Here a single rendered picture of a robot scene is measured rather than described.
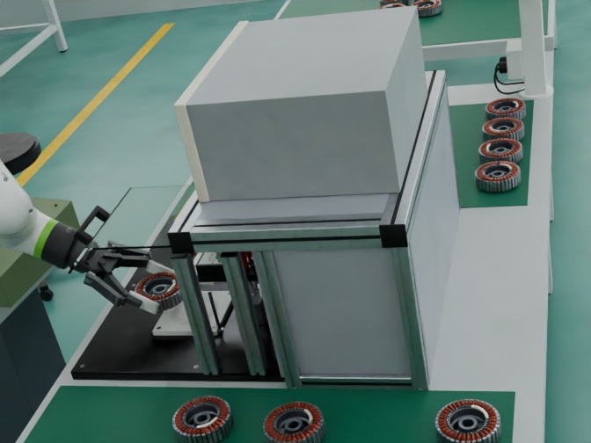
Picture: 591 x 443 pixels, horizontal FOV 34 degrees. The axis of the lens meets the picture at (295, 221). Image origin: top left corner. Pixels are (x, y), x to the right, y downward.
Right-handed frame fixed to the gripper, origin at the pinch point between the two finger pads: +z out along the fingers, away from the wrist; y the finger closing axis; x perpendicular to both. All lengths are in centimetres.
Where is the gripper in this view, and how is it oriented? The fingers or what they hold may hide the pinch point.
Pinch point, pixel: (159, 289)
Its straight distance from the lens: 218.4
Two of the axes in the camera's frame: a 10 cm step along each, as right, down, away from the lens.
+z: 9.1, 4.1, 0.0
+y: -2.3, 5.3, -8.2
